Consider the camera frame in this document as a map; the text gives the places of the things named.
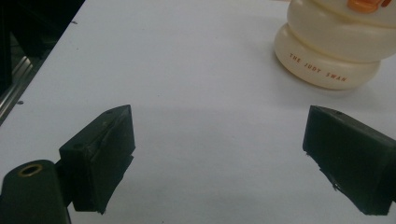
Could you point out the metal rail beside table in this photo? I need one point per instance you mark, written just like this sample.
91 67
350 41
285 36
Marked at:
15 81

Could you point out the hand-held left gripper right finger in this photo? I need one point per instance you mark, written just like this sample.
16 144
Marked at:
348 155

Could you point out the cream duck-shaped plastic bottle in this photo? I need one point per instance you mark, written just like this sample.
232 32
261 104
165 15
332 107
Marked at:
330 46

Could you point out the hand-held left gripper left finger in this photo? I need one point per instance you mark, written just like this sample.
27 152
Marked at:
96 155

